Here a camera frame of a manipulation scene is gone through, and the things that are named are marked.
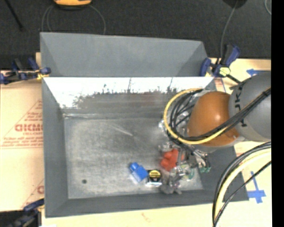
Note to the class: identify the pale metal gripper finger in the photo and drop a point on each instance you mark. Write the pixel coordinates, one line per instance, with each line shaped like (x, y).
(183, 177)
(180, 169)

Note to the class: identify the red toy brick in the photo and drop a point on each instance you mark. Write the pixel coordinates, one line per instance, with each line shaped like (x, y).
(169, 159)

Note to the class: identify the grey crumpled object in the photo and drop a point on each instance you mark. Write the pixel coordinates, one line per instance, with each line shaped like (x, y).
(170, 188)

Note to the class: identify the yellow and black tape measure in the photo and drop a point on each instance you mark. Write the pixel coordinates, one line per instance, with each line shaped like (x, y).
(154, 177)

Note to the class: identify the blue toy brick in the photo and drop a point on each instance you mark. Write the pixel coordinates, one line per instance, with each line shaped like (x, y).
(138, 171)

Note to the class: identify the grey metal bin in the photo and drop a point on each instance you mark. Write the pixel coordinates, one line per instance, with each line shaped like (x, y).
(104, 150)

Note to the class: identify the brown cardboard board red print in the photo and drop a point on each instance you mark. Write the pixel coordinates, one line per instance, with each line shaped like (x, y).
(19, 150)

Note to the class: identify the black cylinder on white bracket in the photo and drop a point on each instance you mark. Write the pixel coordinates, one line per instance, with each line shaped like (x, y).
(205, 161)

